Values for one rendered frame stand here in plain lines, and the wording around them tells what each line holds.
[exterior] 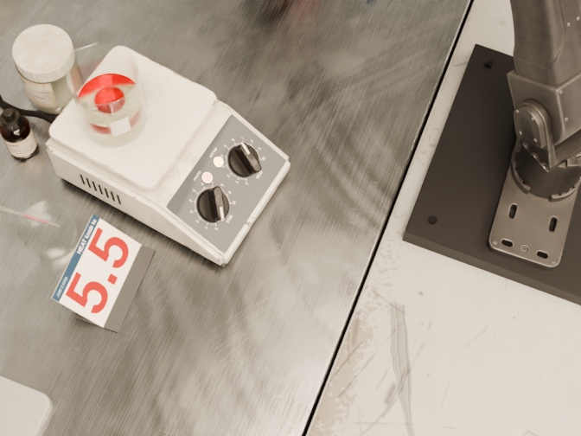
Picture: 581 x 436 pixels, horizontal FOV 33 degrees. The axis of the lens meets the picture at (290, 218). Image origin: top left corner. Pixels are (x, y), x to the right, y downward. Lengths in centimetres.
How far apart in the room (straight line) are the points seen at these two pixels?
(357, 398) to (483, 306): 15
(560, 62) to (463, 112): 19
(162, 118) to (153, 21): 20
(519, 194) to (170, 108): 35
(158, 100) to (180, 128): 4
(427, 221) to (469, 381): 16
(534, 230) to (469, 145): 11
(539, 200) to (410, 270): 14
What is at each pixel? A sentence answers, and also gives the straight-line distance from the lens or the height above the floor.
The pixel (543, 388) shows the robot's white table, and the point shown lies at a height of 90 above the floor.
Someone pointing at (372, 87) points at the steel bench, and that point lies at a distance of 105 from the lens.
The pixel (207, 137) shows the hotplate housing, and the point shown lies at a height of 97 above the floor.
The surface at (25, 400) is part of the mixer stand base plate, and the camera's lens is 93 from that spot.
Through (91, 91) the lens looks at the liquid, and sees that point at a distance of 91.
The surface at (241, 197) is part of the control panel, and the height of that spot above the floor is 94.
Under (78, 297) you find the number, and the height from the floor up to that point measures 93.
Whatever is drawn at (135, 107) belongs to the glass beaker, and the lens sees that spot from 88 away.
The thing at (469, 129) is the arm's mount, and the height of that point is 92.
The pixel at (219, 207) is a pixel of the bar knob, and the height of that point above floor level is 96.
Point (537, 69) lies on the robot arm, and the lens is 87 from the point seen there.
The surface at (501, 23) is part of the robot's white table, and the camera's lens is 113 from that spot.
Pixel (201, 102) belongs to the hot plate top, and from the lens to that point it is 94.
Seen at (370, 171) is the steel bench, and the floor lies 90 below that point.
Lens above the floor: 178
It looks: 65 degrees down
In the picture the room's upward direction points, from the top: 3 degrees clockwise
